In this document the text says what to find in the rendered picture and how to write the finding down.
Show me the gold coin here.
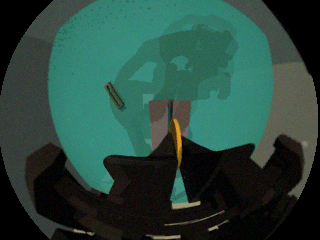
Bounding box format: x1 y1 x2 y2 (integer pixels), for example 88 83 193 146
171 119 183 169

